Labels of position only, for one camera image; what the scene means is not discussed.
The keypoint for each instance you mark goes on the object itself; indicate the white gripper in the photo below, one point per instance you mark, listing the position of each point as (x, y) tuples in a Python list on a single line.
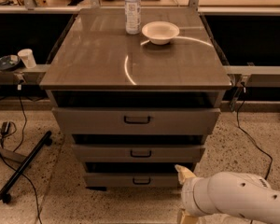
[(188, 197)]

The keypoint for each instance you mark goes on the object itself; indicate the grey bottom drawer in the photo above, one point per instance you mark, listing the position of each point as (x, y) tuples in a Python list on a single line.
[(109, 180)]

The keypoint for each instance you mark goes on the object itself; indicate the grey drawer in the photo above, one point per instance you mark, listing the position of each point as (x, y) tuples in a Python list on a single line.
[(109, 180), (138, 153), (139, 121)]

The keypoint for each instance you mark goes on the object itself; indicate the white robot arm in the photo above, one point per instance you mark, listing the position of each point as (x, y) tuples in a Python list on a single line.
[(242, 195)]

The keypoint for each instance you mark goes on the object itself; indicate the grey top drawer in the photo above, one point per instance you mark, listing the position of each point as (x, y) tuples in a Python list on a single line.
[(139, 121)]

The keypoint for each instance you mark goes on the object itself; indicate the grey drawer cabinet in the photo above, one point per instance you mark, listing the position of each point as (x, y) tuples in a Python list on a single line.
[(99, 65)]

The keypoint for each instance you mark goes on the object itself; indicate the grey middle drawer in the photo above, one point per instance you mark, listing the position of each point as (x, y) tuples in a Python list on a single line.
[(138, 153)]

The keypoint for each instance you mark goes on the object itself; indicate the white paper bowl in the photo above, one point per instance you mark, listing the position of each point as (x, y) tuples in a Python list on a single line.
[(160, 32)]

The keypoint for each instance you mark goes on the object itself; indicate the black adapter left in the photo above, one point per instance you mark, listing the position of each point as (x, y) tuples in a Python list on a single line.
[(4, 130)]

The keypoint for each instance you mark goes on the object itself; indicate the clear plastic water bottle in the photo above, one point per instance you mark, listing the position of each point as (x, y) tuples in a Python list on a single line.
[(132, 16)]

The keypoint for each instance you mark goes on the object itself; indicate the white paper cup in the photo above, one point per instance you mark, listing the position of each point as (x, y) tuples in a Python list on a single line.
[(27, 57)]

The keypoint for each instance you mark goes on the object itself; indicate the dark blue bowl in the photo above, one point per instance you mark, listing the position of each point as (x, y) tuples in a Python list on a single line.
[(9, 62)]

